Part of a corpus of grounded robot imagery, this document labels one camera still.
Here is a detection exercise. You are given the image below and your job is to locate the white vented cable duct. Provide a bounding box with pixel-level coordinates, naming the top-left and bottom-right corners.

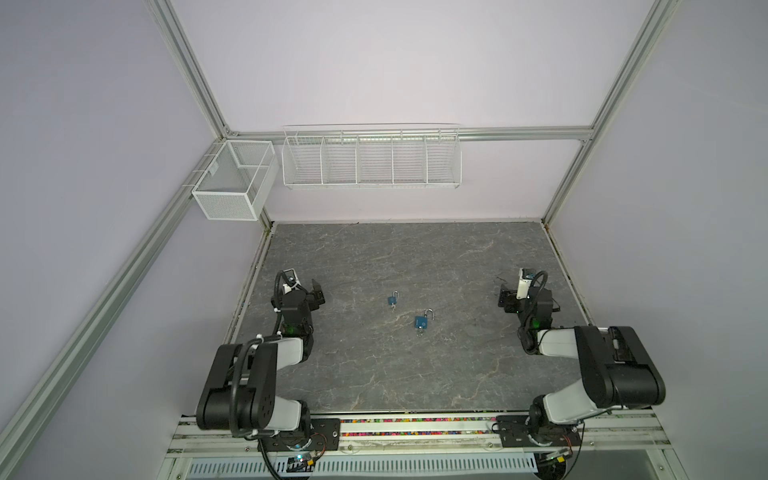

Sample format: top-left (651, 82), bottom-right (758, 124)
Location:
top-left (186, 452), bottom-right (538, 479)

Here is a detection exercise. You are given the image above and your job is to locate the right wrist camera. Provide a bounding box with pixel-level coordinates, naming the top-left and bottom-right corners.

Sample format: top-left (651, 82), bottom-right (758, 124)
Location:
top-left (516, 268), bottom-right (536, 300)

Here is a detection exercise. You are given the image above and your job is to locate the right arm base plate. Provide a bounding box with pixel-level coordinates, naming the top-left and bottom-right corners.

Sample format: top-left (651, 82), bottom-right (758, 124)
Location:
top-left (491, 414), bottom-right (582, 448)

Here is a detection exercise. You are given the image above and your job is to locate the white wire shelf basket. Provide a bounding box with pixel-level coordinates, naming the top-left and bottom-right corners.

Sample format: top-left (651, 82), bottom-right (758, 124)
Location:
top-left (281, 124), bottom-right (463, 189)

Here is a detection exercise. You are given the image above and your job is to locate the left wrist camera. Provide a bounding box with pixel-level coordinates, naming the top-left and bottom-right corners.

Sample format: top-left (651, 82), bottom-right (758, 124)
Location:
top-left (279, 268), bottom-right (300, 293)

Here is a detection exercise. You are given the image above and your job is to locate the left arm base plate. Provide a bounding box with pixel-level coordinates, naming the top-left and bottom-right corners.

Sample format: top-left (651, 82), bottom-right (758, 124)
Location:
top-left (263, 417), bottom-right (341, 452)

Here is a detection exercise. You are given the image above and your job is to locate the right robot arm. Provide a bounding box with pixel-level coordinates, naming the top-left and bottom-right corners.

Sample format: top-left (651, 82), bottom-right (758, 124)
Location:
top-left (498, 269), bottom-right (666, 433)

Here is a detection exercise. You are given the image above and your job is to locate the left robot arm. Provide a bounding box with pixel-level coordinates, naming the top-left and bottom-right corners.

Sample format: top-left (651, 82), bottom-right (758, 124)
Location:
top-left (195, 269), bottom-right (325, 439)

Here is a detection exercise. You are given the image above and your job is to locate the large teal padlock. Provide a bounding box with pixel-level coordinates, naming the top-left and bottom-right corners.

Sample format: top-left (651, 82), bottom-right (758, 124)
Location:
top-left (414, 308), bottom-right (434, 335)

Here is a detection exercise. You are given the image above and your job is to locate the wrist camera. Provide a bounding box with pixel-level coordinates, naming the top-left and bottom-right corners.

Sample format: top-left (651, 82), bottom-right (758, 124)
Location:
top-left (279, 268), bottom-right (300, 293)
top-left (516, 268), bottom-right (536, 300)

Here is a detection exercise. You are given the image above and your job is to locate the white mesh box basket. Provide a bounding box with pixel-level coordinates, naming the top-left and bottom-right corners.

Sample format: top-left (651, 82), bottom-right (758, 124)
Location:
top-left (192, 140), bottom-right (280, 221)

